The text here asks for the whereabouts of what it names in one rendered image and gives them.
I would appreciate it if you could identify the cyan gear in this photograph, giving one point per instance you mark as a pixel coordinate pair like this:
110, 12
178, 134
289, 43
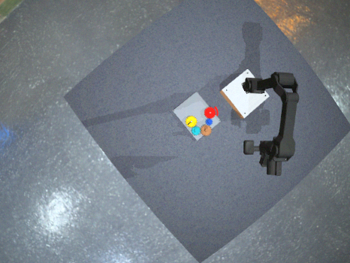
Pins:
196, 130

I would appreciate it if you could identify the red gear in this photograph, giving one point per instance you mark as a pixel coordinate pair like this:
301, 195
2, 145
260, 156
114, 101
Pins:
208, 114

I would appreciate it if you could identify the yellow gear with black stripe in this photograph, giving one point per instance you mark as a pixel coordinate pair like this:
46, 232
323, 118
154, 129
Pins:
189, 123

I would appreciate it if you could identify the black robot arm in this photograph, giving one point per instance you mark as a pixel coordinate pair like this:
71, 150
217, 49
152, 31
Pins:
281, 149

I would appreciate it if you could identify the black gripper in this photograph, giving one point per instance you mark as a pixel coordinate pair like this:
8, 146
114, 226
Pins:
249, 148

